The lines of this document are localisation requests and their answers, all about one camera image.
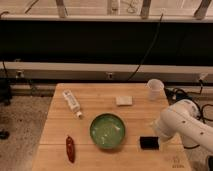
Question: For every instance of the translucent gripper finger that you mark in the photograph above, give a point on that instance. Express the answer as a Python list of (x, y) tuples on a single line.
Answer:
[(152, 125), (163, 144)]

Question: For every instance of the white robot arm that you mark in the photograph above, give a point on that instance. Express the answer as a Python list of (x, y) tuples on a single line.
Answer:
[(181, 117)]

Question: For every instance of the white sponge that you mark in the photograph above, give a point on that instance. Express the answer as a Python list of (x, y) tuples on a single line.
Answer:
[(124, 101)]

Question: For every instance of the clear plastic cup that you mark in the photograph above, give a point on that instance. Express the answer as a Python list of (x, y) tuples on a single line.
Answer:
[(155, 87)]

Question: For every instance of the green bowl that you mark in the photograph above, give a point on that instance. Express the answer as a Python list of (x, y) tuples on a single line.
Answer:
[(107, 131)]

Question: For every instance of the white tube bottle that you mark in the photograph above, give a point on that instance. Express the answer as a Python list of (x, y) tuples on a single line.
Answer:
[(72, 103)]

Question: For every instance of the red chili pepper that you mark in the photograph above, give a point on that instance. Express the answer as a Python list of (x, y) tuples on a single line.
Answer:
[(70, 149)]

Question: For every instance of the blue box with cables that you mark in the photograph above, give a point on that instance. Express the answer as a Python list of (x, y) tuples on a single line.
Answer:
[(179, 96)]

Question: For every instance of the wall power outlet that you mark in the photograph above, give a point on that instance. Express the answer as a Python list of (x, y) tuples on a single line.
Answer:
[(110, 75)]

